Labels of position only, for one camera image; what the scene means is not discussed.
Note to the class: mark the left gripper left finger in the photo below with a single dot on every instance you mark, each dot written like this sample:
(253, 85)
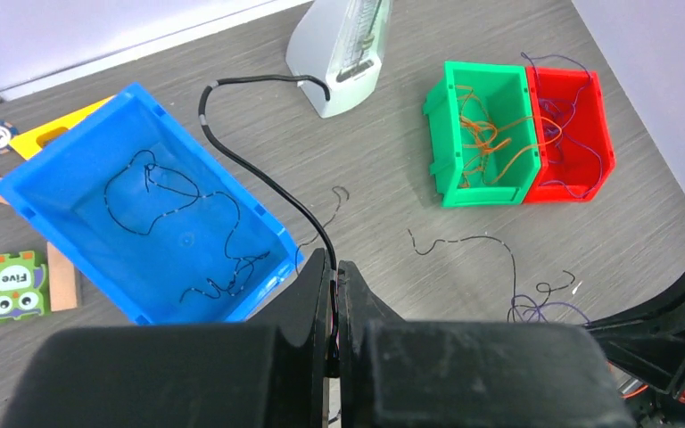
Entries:
(267, 371)

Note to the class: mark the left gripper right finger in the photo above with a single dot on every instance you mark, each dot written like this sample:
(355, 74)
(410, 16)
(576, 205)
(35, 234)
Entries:
(405, 373)

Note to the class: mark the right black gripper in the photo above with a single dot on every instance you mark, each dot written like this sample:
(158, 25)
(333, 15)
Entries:
(647, 342)

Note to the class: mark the blue plastic bin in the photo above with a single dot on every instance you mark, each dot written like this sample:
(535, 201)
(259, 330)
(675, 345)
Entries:
(151, 218)

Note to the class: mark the wooden block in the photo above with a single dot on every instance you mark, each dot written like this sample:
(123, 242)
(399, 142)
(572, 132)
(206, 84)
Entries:
(64, 288)

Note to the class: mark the red plastic bin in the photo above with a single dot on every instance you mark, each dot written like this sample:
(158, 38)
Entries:
(575, 146)

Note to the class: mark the green plastic bin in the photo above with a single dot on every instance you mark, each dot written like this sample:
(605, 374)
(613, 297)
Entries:
(483, 137)

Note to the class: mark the green toy block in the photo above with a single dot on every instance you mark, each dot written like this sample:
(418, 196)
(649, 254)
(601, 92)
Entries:
(23, 286)

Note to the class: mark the white metronome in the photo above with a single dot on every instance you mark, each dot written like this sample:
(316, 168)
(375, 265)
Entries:
(341, 43)

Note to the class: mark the yellow triangle toy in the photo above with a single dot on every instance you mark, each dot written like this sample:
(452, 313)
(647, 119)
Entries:
(29, 143)

